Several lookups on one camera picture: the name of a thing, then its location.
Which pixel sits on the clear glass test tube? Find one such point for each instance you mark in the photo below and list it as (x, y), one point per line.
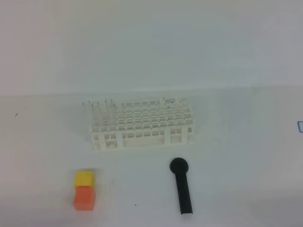
(111, 114)

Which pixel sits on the white plastic test tube rack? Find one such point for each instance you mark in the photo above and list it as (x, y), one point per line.
(165, 121)

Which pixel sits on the clear test tube far left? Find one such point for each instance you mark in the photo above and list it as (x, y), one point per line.
(87, 111)

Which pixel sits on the black plastic scoop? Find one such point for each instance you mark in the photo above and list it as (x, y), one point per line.
(179, 167)

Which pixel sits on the yellow cube block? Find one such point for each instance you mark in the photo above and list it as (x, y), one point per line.
(84, 179)

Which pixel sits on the orange cube block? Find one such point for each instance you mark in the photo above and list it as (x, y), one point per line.
(84, 198)

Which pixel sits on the blue square marker sticker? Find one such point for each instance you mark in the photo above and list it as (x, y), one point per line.
(300, 126)

